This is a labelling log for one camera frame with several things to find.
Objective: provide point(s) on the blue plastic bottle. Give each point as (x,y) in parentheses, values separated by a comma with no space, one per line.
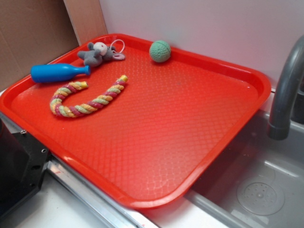
(57,72)

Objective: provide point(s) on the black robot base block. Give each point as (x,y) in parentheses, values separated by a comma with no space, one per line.
(23,161)

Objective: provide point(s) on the red plastic tray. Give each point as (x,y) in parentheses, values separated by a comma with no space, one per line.
(152,142)

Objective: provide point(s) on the green rubber ball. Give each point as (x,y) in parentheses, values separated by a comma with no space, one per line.
(160,51)

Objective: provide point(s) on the grey plush mouse toy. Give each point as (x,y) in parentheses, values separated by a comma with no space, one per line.
(99,52)

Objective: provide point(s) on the grey toy sink basin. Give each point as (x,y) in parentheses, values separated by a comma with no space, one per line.
(256,182)

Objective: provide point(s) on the grey toy faucet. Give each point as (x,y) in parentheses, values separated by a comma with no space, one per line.
(288,102)

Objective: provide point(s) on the brown cardboard panel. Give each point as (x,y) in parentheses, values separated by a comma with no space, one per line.
(38,31)

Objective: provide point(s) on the multicolour twisted rope toy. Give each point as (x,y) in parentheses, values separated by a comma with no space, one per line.
(58,109)

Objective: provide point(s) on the silver metal rail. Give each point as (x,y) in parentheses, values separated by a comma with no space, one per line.
(67,200)

